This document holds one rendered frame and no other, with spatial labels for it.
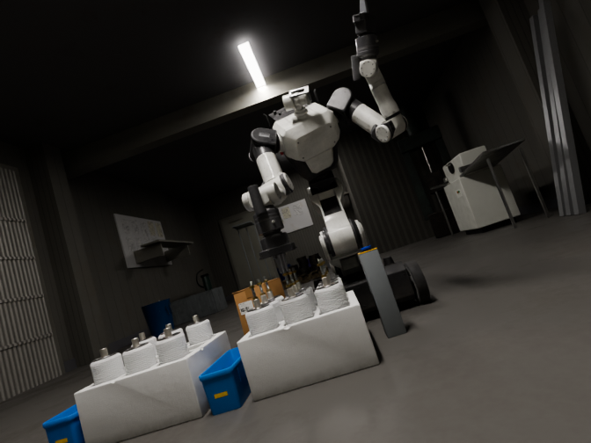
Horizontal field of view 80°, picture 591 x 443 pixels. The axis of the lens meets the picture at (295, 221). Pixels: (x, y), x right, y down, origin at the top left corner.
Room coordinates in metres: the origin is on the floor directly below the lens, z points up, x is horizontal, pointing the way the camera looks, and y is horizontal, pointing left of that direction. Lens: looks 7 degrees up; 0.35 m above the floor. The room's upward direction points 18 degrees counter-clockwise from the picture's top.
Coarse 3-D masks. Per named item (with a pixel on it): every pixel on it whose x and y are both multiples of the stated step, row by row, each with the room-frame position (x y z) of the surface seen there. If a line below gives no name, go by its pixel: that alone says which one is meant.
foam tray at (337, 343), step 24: (336, 312) 1.07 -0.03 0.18; (360, 312) 1.06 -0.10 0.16; (264, 336) 1.09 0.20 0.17; (288, 336) 1.08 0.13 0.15; (312, 336) 1.08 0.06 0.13; (336, 336) 1.07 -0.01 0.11; (360, 336) 1.07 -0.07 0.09; (264, 360) 1.09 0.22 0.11; (288, 360) 1.08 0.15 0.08; (312, 360) 1.08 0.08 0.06; (336, 360) 1.07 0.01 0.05; (360, 360) 1.07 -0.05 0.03; (264, 384) 1.09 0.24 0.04; (288, 384) 1.09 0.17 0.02
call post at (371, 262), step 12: (372, 252) 1.29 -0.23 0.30; (372, 264) 1.29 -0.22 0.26; (372, 276) 1.29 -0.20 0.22; (384, 276) 1.29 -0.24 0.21; (372, 288) 1.29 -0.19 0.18; (384, 288) 1.29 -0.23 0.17; (384, 300) 1.29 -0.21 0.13; (384, 312) 1.29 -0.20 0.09; (396, 312) 1.29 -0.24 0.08; (384, 324) 1.29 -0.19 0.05; (396, 324) 1.29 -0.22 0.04
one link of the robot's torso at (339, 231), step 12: (336, 180) 1.75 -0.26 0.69; (324, 192) 1.71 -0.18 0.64; (336, 192) 1.68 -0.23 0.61; (324, 204) 1.71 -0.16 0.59; (336, 204) 1.70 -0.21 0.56; (324, 216) 1.61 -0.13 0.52; (336, 216) 1.60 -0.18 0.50; (324, 228) 1.59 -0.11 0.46; (336, 228) 1.56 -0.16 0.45; (348, 228) 1.54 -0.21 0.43; (336, 240) 1.54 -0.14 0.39; (348, 240) 1.54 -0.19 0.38; (360, 240) 1.56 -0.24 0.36; (336, 252) 1.57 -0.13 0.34
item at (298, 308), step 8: (304, 296) 1.13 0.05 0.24; (280, 304) 1.14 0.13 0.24; (288, 304) 1.11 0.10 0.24; (296, 304) 1.11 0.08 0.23; (304, 304) 1.12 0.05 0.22; (288, 312) 1.11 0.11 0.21; (296, 312) 1.11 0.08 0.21; (304, 312) 1.12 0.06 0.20; (312, 312) 1.15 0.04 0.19; (288, 320) 1.12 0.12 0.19; (296, 320) 1.11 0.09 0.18
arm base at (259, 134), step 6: (252, 132) 1.48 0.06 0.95; (258, 132) 1.48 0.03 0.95; (264, 132) 1.49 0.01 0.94; (270, 132) 1.50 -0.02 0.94; (276, 132) 1.51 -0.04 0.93; (252, 138) 1.46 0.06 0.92; (258, 138) 1.46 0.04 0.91; (264, 138) 1.47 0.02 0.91; (270, 138) 1.48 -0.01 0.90; (276, 138) 1.49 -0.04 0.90; (258, 144) 1.47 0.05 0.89; (264, 144) 1.47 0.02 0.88; (270, 144) 1.47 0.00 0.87; (276, 144) 1.50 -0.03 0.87; (252, 162) 1.57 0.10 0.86
